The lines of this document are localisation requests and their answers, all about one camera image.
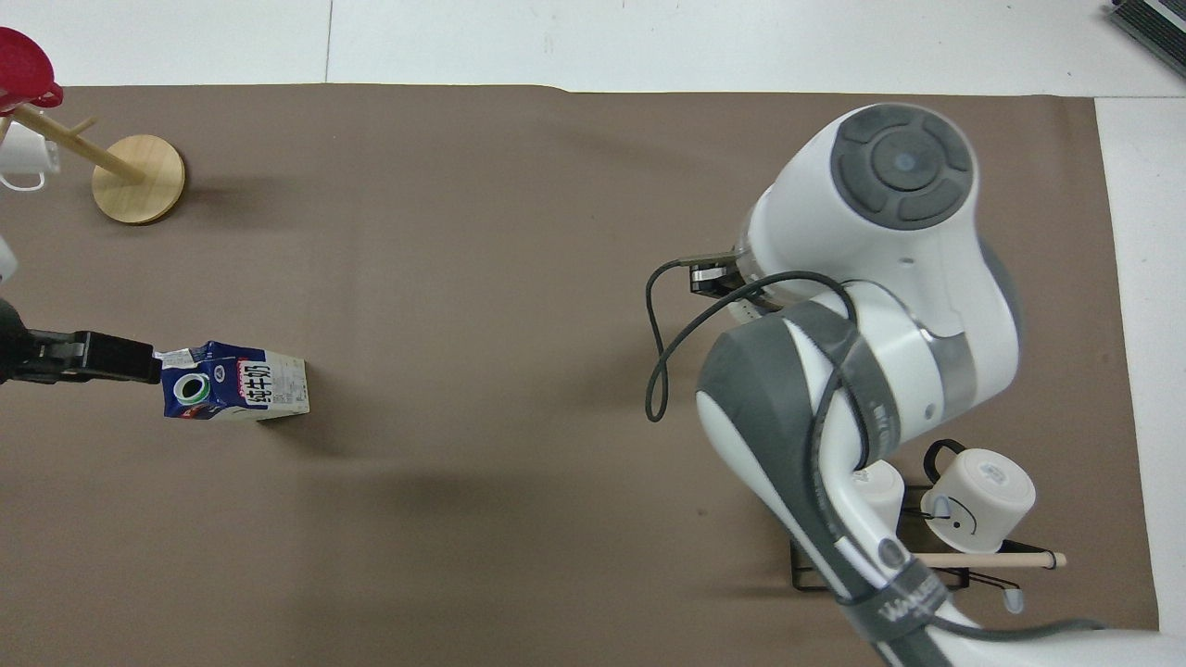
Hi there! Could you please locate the white cup with white handle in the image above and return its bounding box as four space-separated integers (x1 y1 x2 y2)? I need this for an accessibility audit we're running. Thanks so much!
0 120 62 193

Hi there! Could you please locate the black wire cup rack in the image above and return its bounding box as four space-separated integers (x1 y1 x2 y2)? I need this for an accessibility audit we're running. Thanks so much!
789 439 1068 614

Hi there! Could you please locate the wooden mug tree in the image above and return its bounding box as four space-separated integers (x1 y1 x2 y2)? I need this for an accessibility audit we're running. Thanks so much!
0 102 187 226

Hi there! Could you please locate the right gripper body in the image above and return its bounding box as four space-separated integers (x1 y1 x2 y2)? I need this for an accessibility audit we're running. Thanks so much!
689 265 772 307

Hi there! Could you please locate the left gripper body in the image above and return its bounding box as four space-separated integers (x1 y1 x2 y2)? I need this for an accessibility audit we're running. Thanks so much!
0 297 49 386

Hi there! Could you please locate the white cup with face print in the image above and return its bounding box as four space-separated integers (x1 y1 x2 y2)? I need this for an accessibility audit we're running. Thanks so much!
919 448 1038 555

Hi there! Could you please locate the plain white cup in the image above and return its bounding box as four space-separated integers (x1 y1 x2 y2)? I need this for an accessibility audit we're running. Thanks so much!
852 459 906 536

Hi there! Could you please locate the blue white milk carton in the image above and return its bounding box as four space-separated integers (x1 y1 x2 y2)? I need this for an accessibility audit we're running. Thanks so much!
154 340 310 423

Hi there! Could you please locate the red cup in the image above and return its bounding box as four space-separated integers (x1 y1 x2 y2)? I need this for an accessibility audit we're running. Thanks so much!
0 26 65 118

